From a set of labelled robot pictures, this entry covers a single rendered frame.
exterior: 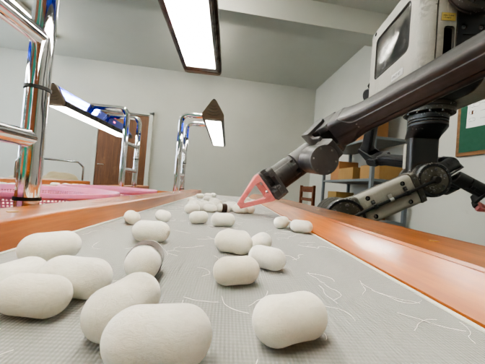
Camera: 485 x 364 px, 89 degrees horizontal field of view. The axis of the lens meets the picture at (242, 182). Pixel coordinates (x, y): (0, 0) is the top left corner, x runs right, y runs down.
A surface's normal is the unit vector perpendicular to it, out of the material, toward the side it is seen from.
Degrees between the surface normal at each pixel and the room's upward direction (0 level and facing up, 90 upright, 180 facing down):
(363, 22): 90
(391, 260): 45
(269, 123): 90
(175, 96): 90
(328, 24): 90
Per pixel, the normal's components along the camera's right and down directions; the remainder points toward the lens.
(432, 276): -0.65, -0.76
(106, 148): 0.12, -0.01
